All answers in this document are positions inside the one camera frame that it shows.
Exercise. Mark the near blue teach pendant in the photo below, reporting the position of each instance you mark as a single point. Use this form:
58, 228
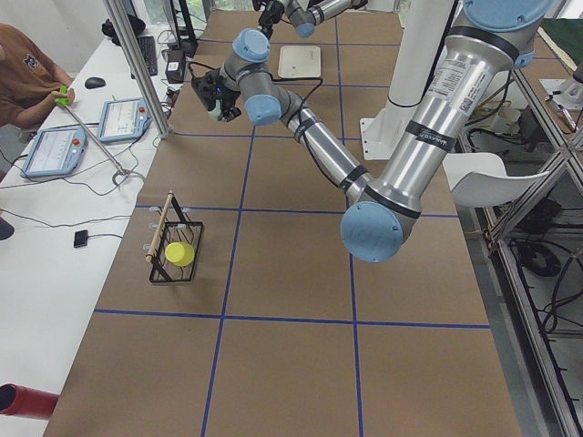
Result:
55, 152

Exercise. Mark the seated person in brown shirt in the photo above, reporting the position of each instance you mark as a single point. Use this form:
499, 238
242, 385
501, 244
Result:
31, 82

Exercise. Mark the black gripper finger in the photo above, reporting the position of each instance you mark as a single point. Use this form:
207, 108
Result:
228, 114

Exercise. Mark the aluminium frame post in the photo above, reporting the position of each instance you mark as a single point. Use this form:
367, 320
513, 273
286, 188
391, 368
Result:
119, 18

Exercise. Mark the yellow green plastic cup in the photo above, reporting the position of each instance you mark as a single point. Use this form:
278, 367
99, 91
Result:
180, 253

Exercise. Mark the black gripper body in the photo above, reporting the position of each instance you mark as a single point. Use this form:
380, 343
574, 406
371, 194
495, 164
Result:
226, 98

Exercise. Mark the cream rabbit print tray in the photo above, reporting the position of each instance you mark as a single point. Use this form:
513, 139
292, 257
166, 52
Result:
300, 62

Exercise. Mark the metal reach stick with hook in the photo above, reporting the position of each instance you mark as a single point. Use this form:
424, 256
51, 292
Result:
121, 172

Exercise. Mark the black keyboard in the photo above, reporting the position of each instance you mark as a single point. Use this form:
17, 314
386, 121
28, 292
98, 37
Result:
148, 49

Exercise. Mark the black computer mouse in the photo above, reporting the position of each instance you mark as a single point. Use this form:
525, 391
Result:
94, 82

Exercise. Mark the white moulded chair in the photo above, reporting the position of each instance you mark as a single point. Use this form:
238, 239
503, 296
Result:
479, 180

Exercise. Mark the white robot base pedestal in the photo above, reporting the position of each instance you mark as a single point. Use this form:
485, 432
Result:
421, 48

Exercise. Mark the black wire cup rack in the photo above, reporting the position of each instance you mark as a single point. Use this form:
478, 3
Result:
174, 225

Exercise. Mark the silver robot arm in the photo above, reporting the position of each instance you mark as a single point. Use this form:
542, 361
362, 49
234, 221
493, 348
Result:
304, 20
488, 37

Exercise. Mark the red cylinder tube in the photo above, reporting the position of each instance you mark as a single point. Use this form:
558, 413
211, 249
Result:
21, 401

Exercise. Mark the pale green plastic cup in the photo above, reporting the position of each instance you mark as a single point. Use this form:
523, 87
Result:
218, 112

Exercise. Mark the small black puck device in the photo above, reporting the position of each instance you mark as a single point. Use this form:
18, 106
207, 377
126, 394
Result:
80, 238

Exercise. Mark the blue teach pendant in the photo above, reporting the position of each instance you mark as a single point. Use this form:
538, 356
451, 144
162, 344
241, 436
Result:
55, 152
121, 120

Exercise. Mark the far blue teach pendant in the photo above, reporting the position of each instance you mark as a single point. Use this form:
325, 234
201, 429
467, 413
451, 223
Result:
121, 120

